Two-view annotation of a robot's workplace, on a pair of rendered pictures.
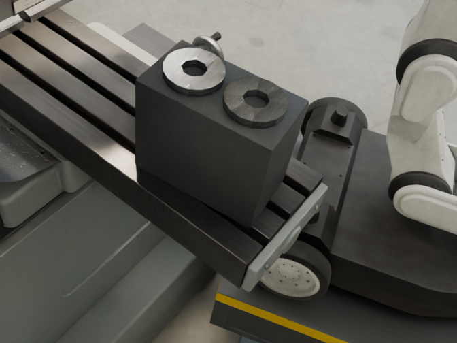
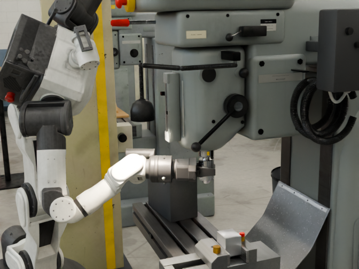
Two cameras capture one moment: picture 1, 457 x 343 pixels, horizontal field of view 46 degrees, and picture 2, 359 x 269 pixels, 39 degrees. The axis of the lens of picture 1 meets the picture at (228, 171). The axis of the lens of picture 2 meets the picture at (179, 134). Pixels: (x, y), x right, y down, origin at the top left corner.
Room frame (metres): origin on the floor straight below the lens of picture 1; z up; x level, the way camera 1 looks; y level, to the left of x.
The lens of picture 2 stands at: (1.98, 1.37, 1.71)
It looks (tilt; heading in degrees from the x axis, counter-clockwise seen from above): 13 degrees down; 223
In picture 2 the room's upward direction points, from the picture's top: 1 degrees counter-clockwise
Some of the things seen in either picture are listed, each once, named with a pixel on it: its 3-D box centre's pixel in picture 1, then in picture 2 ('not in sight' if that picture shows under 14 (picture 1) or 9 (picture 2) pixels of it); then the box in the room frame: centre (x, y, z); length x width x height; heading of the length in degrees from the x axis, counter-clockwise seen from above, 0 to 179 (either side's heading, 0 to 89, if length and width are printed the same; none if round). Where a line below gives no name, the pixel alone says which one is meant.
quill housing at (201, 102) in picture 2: not in sight; (206, 96); (0.77, 0.38, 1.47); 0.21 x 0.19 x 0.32; 62
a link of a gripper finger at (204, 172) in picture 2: not in sight; (205, 172); (0.80, 0.40, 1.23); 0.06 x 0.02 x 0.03; 129
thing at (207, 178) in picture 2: not in sight; (205, 170); (0.78, 0.38, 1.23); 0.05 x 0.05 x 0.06
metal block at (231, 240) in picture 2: not in sight; (228, 242); (0.86, 0.53, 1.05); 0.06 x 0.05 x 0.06; 63
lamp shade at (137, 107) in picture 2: not in sight; (142, 109); (0.98, 0.30, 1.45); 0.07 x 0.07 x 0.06
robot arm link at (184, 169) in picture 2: not in sight; (177, 169); (0.84, 0.31, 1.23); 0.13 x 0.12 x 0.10; 39
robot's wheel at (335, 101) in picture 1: (333, 126); not in sight; (1.21, -0.29, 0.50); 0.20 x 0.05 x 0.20; 80
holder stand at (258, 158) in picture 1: (216, 132); (171, 187); (0.57, 0.03, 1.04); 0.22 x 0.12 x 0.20; 69
